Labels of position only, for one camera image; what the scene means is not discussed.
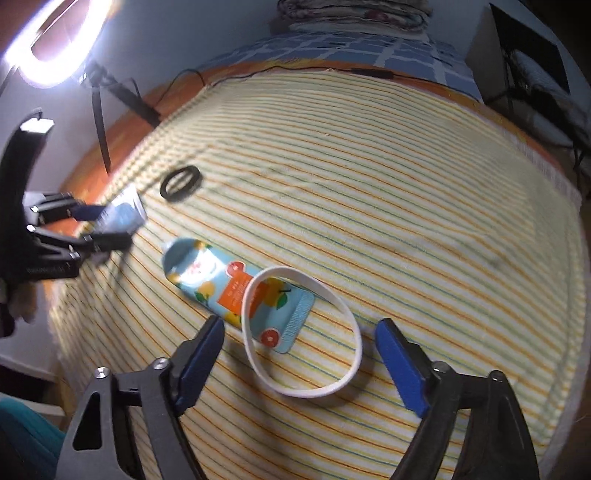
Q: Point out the blue checked bedsheet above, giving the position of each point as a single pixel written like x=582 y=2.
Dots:
x=351 y=50

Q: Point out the black folding chair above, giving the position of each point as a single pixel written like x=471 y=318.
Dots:
x=521 y=37

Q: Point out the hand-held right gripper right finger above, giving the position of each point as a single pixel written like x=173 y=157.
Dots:
x=401 y=369

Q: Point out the person's left hand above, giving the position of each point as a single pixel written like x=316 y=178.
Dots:
x=25 y=302

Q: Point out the black tripod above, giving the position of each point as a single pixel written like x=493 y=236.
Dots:
x=99 y=120

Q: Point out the yellow striped towel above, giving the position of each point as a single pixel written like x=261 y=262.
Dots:
x=369 y=184

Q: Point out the stack of folded quilts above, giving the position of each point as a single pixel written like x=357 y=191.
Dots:
x=355 y=16

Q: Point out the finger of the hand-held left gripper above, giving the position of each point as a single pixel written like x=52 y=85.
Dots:
x=101 y=242
x=69 y=207

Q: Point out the white blue tissue packet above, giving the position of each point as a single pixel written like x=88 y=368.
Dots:
x=122 y=214

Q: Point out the teal cloth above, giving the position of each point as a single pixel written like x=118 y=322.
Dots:
x=23 y=443

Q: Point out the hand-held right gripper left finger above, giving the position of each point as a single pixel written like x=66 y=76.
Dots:
x=203 y=360

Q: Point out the fruit print tube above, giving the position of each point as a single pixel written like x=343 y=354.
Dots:
x=203 y=272

